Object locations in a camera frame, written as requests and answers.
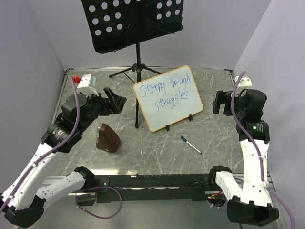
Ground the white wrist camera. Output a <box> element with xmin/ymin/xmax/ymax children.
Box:
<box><xmin>72</xmin><ymin>74</ymin><xmax>99</xmax><ymax>96</ymax></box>
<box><xmin>235</xmin><ymin>76</ymin><xmax>252</xmax><ymax>96</ymax></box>

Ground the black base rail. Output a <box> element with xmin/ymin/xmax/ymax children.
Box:
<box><xmin>92</xmin><ymin>174</ymin><xmax>220</xmax><ymax>201</ymax></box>

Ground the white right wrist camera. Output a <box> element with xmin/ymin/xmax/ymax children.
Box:
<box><xmin>235</xmin><ymin>76</ymin><xmax>252</xmax><ymax>96</ymax></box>

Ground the yellow framed whiteboard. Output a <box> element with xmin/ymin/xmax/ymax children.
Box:
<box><xmin>133</xmin><ymin>65</ymin><xmax>203</xmax><ymax>132</ymax></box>

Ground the brown wooden eraser block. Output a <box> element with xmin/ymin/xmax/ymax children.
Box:
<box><xmin>96</xmin><ymin>123</ymin><xmax>121</xmax><ymax>154</ymax></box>

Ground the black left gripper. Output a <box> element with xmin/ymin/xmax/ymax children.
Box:
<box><xmin>77</xmin><ymin>87</ymin><xmax>126</xmax><ymax>132</ymax></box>

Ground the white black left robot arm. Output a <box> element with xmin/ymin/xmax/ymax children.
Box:
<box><xmin>0</xmin><ymin>87</ymin><xmax>127</xmax><ymax>228</ymax></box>

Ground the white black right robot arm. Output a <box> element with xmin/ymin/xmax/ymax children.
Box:
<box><xmin>207</xmin><ymin>89</ymin><xmax>279</xmax><ymax>227</ymax></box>

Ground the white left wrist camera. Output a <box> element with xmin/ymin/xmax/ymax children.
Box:
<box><xmin>72</xmin><ymin>74</ymin><xmax>99</xmax><ymax>96</ymax></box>

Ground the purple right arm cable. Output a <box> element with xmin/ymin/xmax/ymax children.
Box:
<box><xmin>211</xmin><ymin>71</ymin><xmax>296</xmax><ymax>229</ymax></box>

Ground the black music stand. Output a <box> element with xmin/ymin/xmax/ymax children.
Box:
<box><xmin>81</xmin><ymin>0</ymin><xmax>183</xmax><ymax>128</ymax></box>

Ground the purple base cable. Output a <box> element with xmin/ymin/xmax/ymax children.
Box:
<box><xmin>75</xmin><ymin>187</ymin><xmax>123</xmax><ymax>218</ymax></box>

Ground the white whiteboard marker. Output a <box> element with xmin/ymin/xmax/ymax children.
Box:
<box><xmin>186</xmin><ymin>141</ymin><xmax>202</xmax><ymax>155</ymax></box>

